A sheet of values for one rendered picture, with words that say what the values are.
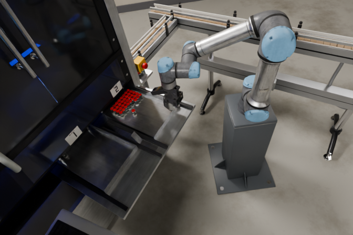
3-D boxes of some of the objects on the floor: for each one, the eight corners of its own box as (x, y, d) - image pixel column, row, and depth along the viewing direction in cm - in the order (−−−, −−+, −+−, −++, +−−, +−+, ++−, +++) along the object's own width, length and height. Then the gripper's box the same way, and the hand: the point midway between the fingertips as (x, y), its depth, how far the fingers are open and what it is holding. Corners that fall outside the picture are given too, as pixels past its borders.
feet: (321, 158, 199) (326, 150, 188) (330, 115, 225) (335, 105, 214) (331, 162, 196) (338, 154, 185) (339, 117, 222) (345, 108, 211)
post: (153, 152, 221) (2, -235, 62) (157, 147, 224) (21, -235, 65) (159, 155, 219) (17, -242, 60) (163, 149, 222) (36, -240, 63)
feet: (197, 114, 244) (196, 105, 233) (216, 82, 270) (216, 73, 260) (204, 116, 241) (204, 107, 230) (223, 84, 267) (224, 74, 256)
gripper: (173, 94, 114) (178, 120, 130) (182, 82, 118) (185, 108, 135) (158, 88, 117) (164, 115, 133) (167, 77, 122) (172, 103, 138)
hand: (170, 108), depth 134 cm, fingers closed, pressing on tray
